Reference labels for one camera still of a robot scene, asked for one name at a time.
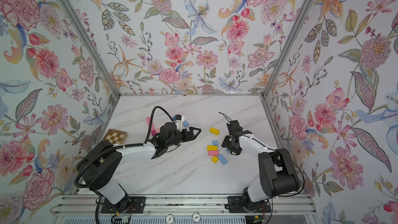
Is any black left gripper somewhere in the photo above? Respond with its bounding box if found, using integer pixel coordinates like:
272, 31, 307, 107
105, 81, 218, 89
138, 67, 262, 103
165, 128, 202, 148

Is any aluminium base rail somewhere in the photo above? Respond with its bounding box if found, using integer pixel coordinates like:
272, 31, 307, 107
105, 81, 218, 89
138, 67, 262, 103
50, 194, 316, 217

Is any yellow rectangular block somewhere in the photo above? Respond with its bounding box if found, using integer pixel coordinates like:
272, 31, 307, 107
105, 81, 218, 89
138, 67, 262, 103
209, 127, 220, 135

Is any black corrugated cable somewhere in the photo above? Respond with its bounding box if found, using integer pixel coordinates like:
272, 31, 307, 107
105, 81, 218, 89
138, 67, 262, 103
142, 105, 175, 145

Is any aluminium frame post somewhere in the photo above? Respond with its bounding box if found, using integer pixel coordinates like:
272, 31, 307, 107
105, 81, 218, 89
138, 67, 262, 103
59, 0, 121, 100
262, 0, 315, 100

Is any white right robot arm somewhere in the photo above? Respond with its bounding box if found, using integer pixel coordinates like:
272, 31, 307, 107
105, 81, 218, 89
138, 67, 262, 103
222, 120, 300, 212

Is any pink block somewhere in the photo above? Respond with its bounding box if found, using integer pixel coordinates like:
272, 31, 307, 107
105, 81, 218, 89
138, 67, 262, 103
208, 150, 220, 156
146, 117, 155, 130

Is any small yellow cube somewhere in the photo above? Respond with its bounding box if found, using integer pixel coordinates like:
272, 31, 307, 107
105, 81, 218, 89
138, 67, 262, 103
211, 156, 219, 163

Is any aluminium frame post left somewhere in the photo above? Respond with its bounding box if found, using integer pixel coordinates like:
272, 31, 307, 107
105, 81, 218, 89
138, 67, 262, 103
59, 0, 121, 100

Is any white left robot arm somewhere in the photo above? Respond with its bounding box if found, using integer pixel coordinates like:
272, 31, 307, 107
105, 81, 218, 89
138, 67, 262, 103
74, 122, 202, 213

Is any aluminium frame post right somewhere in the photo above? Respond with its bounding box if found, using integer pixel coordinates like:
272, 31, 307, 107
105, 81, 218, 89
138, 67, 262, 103
262, 0, 315, 100

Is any yellow upright block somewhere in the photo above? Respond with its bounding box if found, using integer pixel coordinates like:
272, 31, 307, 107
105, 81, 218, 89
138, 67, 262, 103
207, 145, 218, 151

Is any wooden chessboard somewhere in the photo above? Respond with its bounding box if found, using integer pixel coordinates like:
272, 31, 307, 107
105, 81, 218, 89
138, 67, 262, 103
102, 129, 128, 145

